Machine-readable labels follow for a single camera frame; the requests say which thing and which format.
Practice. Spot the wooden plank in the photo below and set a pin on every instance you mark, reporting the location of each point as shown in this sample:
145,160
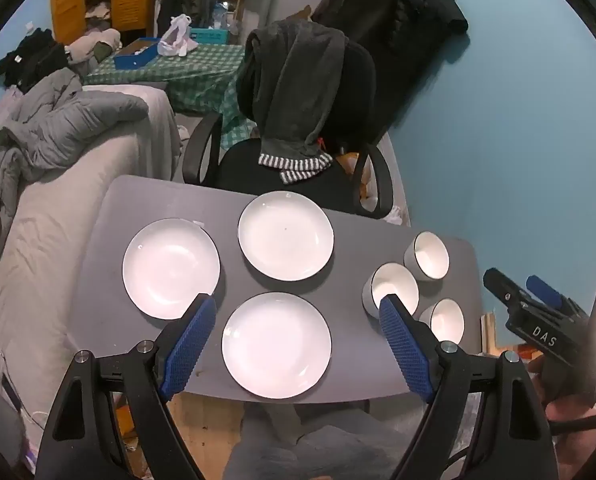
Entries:
490,335

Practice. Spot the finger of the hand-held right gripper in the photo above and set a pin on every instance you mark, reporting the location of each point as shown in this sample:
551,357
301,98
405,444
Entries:
502,290
542,287

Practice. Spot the black hanging jacket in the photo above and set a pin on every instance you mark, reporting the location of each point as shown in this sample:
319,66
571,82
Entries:
392,20

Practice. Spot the blue crate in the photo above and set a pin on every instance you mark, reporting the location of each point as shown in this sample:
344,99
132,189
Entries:
208,36

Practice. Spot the blue box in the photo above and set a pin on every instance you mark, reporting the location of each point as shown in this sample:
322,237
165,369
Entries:
133,60

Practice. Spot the person's right hand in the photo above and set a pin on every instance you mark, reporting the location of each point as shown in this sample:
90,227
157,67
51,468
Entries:
565,410

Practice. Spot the grey puffer jacket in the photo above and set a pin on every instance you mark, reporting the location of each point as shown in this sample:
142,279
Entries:
78,115

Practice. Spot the white plastic bag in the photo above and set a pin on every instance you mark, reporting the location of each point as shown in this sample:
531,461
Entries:
175,40

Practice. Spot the grey sofa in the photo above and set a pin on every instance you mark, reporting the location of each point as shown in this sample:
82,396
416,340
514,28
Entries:
53,220

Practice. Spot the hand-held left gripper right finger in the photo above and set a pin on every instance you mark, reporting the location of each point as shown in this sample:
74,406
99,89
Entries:
405,350

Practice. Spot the white bowl with wavy pattern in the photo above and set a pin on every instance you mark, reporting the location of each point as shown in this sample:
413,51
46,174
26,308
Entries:
430,255
447,320
395,282

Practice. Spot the dark grey hoodie striped cuffs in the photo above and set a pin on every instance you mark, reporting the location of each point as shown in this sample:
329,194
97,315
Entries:
293,85

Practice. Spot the green checked tablecloth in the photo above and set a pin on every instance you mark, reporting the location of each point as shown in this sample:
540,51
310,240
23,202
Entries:
193,70

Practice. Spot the orange plastic bag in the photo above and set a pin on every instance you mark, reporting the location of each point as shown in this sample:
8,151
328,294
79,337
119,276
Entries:
350,161

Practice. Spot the black clothes pile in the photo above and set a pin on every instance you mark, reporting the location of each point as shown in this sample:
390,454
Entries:
28,60

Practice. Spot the white crumpled bag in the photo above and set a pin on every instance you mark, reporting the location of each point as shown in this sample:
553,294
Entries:
399,214

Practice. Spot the orange wooden wardrobe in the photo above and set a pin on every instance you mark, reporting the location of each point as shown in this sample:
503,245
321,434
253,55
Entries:
68,0

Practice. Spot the person's grey pants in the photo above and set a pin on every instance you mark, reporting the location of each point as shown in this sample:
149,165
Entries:
328,452

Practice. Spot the white plate with black rim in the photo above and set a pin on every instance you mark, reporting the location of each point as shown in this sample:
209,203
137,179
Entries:
286,235
170,268
276,345

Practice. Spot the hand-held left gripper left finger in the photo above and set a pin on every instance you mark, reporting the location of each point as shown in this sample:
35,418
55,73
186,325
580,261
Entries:
188,345

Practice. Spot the black office chair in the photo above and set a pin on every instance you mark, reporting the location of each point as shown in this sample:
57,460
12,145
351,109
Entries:
238,170

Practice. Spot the person's right forearm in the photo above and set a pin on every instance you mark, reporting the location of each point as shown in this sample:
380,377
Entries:
577,455

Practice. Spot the beige clothes pile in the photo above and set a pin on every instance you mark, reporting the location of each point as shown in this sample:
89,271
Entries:
93,42

